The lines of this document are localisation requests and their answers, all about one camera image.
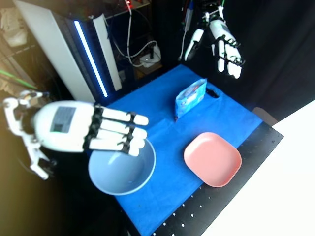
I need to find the blue cloth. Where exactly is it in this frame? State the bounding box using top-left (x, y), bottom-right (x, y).
top-left (98, 64), bottom-right (264, 236)

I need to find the white panel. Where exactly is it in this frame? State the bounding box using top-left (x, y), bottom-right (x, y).
top-left (201, 98), bottom-right (315, 236)

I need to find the light blue bowl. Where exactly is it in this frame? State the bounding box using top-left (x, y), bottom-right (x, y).
top-left (88, 139), bottom-right (157, 197)

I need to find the white cable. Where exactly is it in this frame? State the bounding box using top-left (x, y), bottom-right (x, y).
top-left (124, 7), bottom-right (160, 67)

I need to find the pink square plate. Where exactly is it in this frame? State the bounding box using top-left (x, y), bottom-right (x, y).
top-left (183, 132), bottom-right (243, 188)

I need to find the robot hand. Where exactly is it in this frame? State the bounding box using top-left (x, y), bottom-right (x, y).
top-left (33, 100), bottom-right (150, 156)
top-left (184, 19), bottom-right (246, 79)

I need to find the white power adapter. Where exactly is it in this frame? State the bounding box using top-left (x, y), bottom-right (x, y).
top-left (139, 55), bottom-right (158, 68)

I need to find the hanging cable with blue connector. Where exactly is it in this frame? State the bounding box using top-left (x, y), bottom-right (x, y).
top-left (178, 0), bottom-right (195, 62)

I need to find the black curtain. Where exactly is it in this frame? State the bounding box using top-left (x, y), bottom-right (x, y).
top-left (152, 0), bottom-right (315, 123)

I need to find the metal wire shelf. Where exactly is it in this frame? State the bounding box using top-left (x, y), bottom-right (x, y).
top-left (0, 0), bottom-right (50, 99)

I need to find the white tower with light strip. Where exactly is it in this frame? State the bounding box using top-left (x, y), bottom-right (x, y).
top-left (13, 0), bottom-right (123, 104)

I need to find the blue wet wipes pack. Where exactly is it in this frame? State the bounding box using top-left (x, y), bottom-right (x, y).
top-left (174, 78), bottom-right (208, 121)

